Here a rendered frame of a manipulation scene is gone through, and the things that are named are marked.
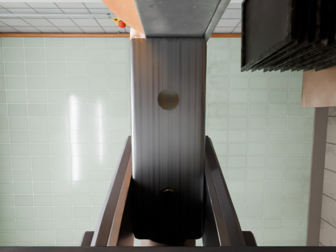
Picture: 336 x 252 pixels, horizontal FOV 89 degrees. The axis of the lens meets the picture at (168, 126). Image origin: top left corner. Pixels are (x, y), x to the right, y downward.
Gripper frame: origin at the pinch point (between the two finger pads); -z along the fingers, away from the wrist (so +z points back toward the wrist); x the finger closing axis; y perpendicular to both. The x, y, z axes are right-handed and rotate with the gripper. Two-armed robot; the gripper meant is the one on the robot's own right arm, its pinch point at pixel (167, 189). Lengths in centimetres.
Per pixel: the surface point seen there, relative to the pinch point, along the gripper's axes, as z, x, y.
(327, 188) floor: -64, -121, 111
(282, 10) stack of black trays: -51, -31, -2
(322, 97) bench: -56, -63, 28
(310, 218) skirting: -52, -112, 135
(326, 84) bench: -58, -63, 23
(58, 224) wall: -49, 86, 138
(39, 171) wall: -74, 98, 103
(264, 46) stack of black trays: -54, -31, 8
